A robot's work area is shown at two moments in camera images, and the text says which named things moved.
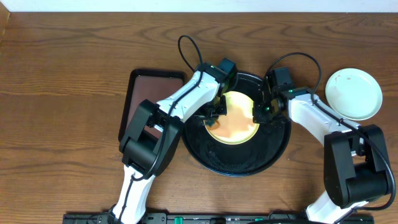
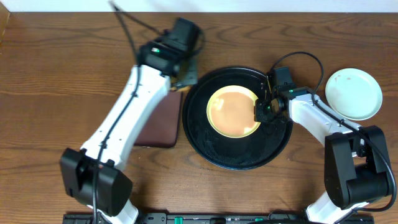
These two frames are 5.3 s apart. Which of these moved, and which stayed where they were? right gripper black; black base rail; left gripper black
Moved: left gripper black
Stayed: right gripper black; black base rail
